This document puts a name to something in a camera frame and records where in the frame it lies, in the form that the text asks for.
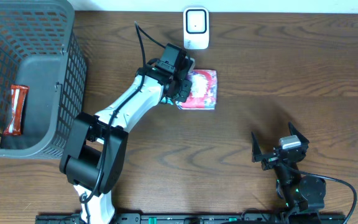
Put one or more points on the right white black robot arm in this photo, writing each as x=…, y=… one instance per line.
x=302, y=193

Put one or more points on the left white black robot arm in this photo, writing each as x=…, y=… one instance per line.
x=93, y=157

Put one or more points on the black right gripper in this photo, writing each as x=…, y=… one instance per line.
x=257, y=155

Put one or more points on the grey plastic mesh basket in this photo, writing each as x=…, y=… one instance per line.
x=38, y=48

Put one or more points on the red snack bar wrapper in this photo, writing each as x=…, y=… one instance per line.
x=18, y=96

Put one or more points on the green wet wipes packet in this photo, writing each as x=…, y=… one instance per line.
x=166, y=101

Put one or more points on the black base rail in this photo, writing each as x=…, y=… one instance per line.
x=252, y=217

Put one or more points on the purple red tissue pack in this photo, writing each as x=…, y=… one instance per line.
x=203, y=94

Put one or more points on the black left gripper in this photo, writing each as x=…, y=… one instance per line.
x=184, y=86

